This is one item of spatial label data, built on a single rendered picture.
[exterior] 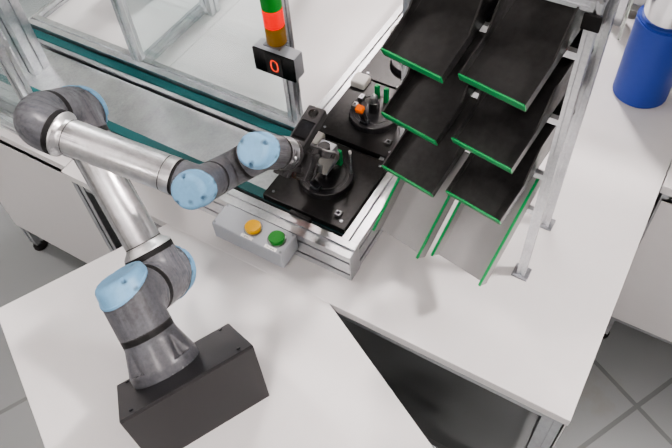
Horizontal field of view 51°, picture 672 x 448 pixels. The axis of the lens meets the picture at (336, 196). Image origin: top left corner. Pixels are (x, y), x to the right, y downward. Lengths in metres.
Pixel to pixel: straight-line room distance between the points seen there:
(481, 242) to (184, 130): 0.93
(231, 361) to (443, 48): 0.71
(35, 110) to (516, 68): 0.93
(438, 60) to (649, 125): 1.05
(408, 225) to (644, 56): 0.85
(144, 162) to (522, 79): 0.72
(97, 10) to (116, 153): 1.33
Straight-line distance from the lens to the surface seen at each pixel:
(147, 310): 1.50
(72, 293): 1.89
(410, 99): 1.40
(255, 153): 1.40
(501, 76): 1.24
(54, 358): 1.81
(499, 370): 1.65
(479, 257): 1.60
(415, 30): 1.30
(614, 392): 2.66
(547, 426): 1.75
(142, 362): 1.51
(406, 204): 1.63
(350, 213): 1.72
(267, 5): 1.65
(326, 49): 2.33
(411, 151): 1.52
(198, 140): 2.02
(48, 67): 2.43
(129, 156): 1.41
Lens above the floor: 2.35
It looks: 52 degrees down
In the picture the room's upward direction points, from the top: 5 degrees counter-clockwise
